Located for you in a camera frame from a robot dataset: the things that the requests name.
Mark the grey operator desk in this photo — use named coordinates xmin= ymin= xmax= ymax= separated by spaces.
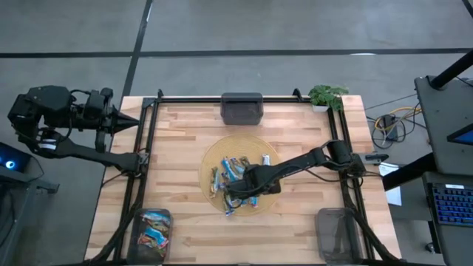
xmin=413 ymin=75 xmax=473 ymax=177

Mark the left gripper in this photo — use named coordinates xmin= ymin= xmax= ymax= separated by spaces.
xmin=83 ymin=87 xmax=140 ymax=134

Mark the operator desk monitor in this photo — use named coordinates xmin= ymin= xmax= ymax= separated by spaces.
xmin=446 ymin=123 xmax=473 ymax=147

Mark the backlit computer keyboard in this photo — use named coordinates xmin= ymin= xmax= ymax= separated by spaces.
xmin=430 ymin=183 xmax=473 ymax=228

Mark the grey equipment cart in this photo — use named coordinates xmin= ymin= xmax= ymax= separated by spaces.
xmin=0 ymin=166 xmax=60 ymax=266

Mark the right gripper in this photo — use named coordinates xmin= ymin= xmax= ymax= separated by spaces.
xmin=225 ymin=164 xmax=278 ymax=200

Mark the black cable sleeve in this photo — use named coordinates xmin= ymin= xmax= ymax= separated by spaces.
xmin=345 ymin=180 xmax=402 ymax=265
xmin=85 ymin=177 xmax=149 ymax=265

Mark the round woven straw placemat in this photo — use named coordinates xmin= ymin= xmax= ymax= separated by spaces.
xmin=198 ymin=133 xmax=285 ymax=218

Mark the grey plastic bin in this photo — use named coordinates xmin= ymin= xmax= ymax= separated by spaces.
xmin=220 ymin=92 xmax=264 ymax=126
xmin=126 ymin=208 xmax=174 ymax=265
xmin=314 ymin=207 xmax=364 ymax=265

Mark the black aluminium table frame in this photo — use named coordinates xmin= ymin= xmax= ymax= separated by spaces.
xmin=112 ymin=88 xmax=375 ymax=265

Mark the computer with blue light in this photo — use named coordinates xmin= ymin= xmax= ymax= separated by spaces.
xmin=0 ymin=142 xmax=33 ymax=174

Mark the blue red granola bar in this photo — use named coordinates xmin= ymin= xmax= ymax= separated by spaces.
xmin=144 ymin=227 xmax=170 ymax=247

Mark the white paper sheet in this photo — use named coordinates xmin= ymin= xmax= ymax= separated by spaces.
xmin=378 ymin=162 xmax=403 ymax=207

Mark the grey side desk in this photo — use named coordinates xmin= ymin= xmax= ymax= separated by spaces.
xmin=422 ymin=171 xmax=473 ymax=266

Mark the black power adapter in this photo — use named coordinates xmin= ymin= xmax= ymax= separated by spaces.
xmin=380 ymin=114 xmax=399 ymax=142

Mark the potted plant white pot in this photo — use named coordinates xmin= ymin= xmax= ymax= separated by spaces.
xmin=308 ymin=83 xmax=350 ymax=113

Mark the black vertical post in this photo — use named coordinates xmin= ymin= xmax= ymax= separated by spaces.
xmin=382 ymin=152 xmax=438 ymax=192
xmin=430 ymin=50 xmax=473 ymax=91

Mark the yellow cable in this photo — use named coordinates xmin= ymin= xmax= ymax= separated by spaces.
xmin=374 ymin=106 xmax=422 ymax=131

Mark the orange teal granola bar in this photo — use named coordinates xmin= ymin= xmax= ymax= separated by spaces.
xmin=209 ymin=166 xmax=220 ymax=196

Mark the small black mount plate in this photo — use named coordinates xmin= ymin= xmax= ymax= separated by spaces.
xmin=364 ymin=152 xmax=390 ymax=166

